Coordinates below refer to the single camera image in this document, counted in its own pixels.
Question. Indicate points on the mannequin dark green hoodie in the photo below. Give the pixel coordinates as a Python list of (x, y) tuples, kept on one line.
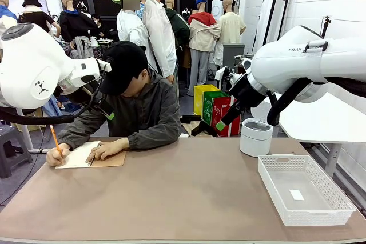
[(180, 27)]

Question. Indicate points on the figure green checked hat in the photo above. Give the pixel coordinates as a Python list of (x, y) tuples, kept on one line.
[(130, 27)]

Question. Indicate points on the grey sleeved right forearm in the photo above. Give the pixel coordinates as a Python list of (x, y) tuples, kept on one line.
[(80, 129)]

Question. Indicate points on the yellow recycling bag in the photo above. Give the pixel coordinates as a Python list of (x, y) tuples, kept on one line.
[(200, 98)]

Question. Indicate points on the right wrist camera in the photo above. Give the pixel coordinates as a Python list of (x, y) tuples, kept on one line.
[(220, 73)]

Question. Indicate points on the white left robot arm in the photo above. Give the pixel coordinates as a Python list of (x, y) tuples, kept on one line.
[(28, 64)]

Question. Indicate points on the tan cardboard piece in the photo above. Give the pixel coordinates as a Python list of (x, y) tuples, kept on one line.
[(190, 127)]

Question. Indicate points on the mannequin black bucket hat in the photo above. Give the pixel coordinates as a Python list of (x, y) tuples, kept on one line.
[(34, 16)]

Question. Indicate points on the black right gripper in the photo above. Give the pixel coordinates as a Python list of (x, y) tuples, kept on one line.
[(244, 92)]

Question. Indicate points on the person's head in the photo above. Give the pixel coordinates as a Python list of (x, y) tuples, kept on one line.
[(137, 84)]

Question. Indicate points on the white perforated plastic basket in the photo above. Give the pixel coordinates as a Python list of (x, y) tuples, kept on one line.
[(288, 218)]

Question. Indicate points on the background person with mask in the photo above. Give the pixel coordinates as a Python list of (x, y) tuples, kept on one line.
[(97, 22)]

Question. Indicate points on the mannequin blue cap red jacket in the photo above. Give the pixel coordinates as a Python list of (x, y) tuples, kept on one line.
[(203, 35)]

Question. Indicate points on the large white side table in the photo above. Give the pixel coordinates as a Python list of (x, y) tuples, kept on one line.
[(328, 124)]

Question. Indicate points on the black floor stand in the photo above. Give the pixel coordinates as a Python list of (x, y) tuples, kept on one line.
[(200, 128)]

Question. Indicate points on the white label in basket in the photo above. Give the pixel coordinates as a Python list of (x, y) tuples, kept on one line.
[(296, 195)]

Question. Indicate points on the grey hanging vest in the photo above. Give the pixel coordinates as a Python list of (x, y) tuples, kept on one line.
[(83, 47)]

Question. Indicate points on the blue cloth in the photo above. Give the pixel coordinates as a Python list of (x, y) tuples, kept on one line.
[(53, 107)]

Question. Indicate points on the grey sleeved left forearm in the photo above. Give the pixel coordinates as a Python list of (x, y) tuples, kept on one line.
[(154, 139)]

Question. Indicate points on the white lidded trash can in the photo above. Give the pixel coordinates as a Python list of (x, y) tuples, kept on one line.
[(254, 141)]

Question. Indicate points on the green recycling bag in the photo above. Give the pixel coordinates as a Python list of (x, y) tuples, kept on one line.
[(208, 107)]

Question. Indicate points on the grey plastic stool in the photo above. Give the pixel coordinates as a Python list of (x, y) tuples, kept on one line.
[(8, 135)]

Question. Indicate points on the black cap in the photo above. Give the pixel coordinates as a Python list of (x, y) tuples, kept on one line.
[(123, 64)]

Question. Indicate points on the spiral notebook brown cover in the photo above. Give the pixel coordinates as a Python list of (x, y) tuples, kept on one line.
[(77, 156)]

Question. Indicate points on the tall mannequin white shirt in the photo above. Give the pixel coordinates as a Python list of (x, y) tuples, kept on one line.
[(160, 32)]

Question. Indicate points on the person's right hand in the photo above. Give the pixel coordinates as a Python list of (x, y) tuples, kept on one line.
[(57, 156)]

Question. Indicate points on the person in black cap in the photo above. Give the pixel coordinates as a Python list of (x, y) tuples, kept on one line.
[(148, 112)]

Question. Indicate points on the mannequin cream shirt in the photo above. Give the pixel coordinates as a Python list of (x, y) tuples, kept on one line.
[(231, 27)]

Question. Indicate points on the yellow pencil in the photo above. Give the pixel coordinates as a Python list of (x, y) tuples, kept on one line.
[(54, 135)]

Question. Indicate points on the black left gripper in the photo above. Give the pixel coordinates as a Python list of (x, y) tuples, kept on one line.
[(84, 94)]

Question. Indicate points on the mannequin black sweater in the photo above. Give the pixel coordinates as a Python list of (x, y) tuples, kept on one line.
[(74, 24)]

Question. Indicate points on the mannequin blue white shirt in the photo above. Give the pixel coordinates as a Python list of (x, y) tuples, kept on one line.
[(7, 16)]

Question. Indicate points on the white stand frame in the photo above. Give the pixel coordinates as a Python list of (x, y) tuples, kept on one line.
[(25, 132)]

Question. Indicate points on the person's left hand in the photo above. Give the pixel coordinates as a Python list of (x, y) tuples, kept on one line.
[(108, 149)]

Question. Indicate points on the grey cabinet box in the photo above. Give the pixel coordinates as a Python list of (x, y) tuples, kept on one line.
[(233, 51)]

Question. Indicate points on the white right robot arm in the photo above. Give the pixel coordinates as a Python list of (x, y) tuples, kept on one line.
[(286, 64)]

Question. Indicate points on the red recycling bag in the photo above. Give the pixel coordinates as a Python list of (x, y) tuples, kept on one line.
[(220, 112)]

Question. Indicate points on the metal pan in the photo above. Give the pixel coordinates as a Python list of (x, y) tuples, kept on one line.
[(243, 56)]

